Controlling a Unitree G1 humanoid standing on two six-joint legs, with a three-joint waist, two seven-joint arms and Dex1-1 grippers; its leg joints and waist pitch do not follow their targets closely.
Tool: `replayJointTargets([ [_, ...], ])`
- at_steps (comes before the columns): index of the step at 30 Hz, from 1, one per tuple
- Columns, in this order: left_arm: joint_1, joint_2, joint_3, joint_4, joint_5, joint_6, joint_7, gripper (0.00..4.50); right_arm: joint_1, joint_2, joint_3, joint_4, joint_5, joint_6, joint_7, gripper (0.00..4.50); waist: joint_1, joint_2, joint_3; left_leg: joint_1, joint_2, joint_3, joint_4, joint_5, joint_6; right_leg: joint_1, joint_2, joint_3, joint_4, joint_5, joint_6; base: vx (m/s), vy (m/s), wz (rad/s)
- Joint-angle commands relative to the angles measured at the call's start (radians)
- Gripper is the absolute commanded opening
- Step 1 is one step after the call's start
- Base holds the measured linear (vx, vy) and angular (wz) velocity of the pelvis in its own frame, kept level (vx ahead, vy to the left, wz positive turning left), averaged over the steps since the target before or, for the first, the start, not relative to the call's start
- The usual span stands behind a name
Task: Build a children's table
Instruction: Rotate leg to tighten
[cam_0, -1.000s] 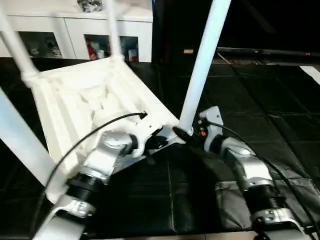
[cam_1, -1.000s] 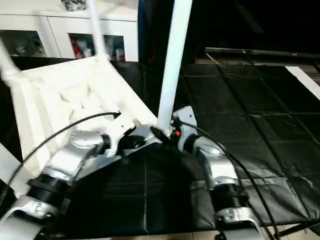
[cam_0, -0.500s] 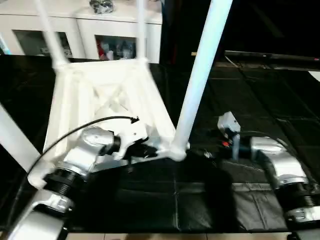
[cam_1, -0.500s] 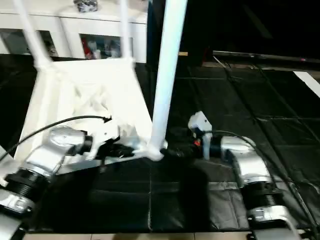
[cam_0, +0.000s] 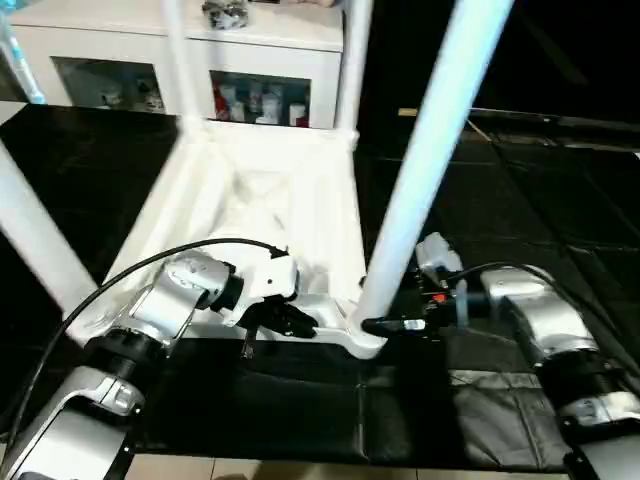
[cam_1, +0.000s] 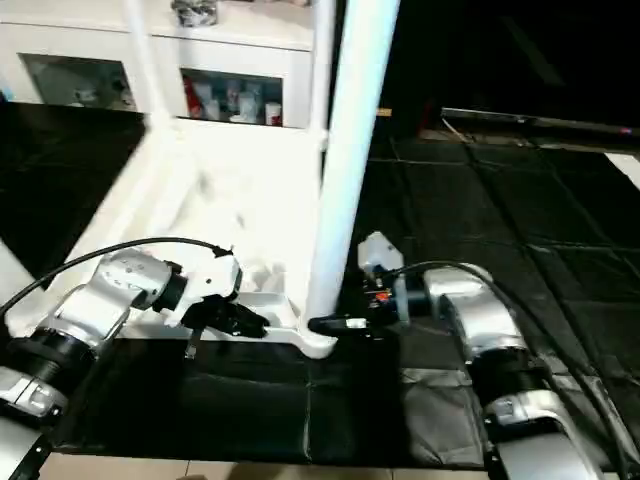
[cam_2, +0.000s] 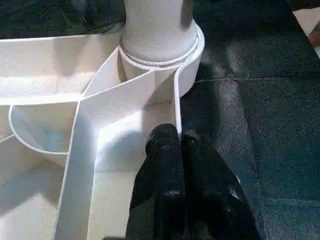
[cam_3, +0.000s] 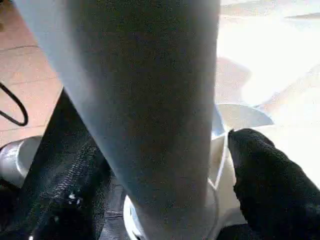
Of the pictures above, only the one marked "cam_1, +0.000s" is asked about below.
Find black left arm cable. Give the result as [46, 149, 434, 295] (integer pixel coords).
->
[0, 237, 233, 316]

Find white plastic table top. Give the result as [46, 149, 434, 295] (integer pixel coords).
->
[0, 120, 341, 359]

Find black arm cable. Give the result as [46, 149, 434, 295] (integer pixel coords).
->
[385, 260, 636, 471]
[0, 237, 233, 316]

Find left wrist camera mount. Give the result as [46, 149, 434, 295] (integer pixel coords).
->
[165, 250, 243, 329]

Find small grey metal object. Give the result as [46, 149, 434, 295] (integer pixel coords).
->
[172, 0, 219, 28]

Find white glass-door cabinet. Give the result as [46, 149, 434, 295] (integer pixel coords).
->
[0, 0, 316, 129]

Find small dark figurines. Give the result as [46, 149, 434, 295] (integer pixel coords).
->
[70, 84, 133, 108]

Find long black bar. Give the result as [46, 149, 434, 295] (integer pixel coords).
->
[440, 106, 640, 133]

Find small red bottle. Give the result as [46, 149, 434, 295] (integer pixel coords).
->
[184, 82, 203, 119]

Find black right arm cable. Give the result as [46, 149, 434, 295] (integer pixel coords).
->
[385, 260, 636, 471]

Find white board strip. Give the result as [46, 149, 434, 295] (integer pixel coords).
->
[605, 152, 640, 189]

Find large black cabinet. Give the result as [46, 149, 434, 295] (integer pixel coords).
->
[330, 0, 640, 131]

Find small white jar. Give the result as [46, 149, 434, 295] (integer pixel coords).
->
[232, 88, 259, 121]

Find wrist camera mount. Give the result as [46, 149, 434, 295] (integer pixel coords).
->
[165, 250, 243, 329]
[357, 232, 405, 283]

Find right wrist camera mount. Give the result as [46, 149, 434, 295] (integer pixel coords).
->
[357, 232, 405, 283]

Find black work mat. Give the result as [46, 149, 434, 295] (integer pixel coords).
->
[0, 100, 640, 469]

